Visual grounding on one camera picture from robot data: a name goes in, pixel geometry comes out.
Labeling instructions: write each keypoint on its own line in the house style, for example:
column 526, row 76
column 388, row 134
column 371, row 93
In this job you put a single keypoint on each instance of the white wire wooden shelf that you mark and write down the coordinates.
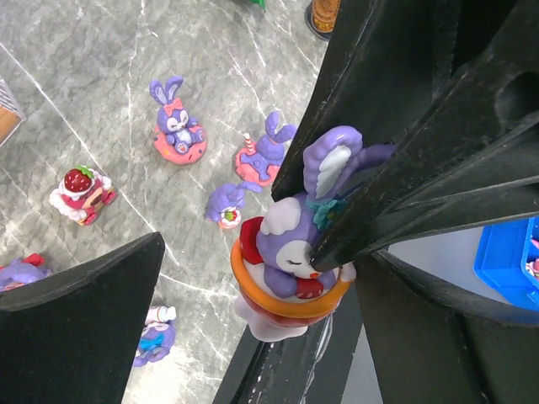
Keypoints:
column 12, row 116

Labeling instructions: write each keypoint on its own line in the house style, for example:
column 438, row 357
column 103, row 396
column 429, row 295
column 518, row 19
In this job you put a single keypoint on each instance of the green chips bag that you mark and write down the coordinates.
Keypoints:
column 259, row 3

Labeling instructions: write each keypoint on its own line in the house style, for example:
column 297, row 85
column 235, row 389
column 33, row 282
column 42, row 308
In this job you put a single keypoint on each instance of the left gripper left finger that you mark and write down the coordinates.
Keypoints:
column 72, row 337

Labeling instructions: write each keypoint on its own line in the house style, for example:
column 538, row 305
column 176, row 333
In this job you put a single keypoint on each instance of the blue plastic bin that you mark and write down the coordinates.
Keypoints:
column 507, row 261

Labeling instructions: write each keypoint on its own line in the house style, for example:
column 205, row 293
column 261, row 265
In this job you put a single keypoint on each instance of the tin can orange label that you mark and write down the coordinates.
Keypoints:
column 320, row 16

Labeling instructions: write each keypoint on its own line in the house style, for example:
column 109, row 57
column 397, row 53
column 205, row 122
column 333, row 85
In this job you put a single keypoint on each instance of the purple bunny candle donut toy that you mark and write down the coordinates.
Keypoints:
column 260, row 161

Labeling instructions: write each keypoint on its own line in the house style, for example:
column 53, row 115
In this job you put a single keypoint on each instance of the purple bunny on pink donut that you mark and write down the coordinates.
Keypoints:
column 179, row 137

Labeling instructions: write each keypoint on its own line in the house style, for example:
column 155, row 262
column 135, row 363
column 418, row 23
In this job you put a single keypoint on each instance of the purple bunny red bow toy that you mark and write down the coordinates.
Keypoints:
column 23, row 271

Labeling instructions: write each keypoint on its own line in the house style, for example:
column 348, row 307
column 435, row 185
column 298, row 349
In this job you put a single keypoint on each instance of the small purple bunny cupcake toy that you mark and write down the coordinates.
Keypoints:
column 224, row 204

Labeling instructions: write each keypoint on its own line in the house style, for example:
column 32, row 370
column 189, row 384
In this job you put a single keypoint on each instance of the strawberry cake slice toy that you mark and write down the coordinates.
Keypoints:
column 81, row 194

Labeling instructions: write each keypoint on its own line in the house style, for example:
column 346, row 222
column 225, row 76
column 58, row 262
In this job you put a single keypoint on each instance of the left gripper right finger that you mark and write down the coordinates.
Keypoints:
column 455, row 85

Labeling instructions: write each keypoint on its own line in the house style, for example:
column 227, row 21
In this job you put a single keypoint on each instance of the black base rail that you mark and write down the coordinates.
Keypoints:
column 312, row 368

